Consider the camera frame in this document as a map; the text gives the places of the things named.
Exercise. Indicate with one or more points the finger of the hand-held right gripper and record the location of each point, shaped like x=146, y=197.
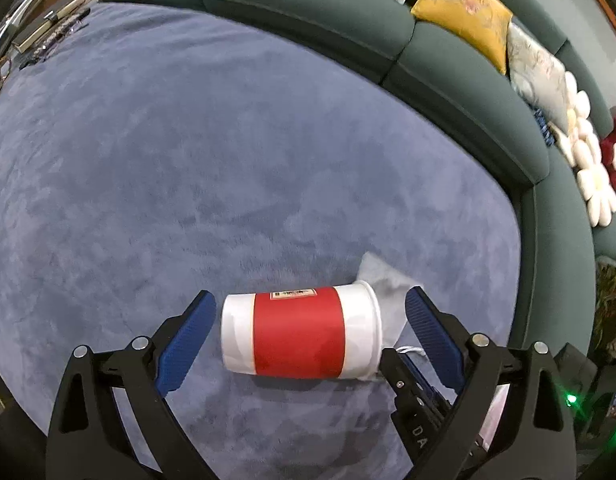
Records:
x=417, y=420

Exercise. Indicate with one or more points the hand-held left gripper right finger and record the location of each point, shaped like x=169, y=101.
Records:
x=432, y=335

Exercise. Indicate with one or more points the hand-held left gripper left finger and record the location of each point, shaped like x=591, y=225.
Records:
x=183, y=350

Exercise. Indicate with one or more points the white tissue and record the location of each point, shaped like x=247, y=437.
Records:
x=387, y=290

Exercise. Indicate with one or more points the red and white paper cup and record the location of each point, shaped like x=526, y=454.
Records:
x=298, y=330

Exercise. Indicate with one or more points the yellowish potted plant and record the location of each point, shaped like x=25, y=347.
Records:
x=612, y=310

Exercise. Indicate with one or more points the blue-grey rug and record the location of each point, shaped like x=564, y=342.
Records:
x=188, y=160

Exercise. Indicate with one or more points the white flower pillow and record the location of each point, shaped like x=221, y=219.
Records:
x=580, y=115
x=597, y=190

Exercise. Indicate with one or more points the blue patterned cloth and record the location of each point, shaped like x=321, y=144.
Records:
x=543, y=127

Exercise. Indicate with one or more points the yellow embroidered cushion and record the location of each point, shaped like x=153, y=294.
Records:
x=462, y=7

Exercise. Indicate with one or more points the dark green sofa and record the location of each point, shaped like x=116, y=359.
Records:
x=338, y=15

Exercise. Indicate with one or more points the books on side table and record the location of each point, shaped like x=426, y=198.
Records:
x=63, y=27

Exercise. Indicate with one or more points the beige hardcover book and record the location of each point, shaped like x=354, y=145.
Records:
x=48, y=22

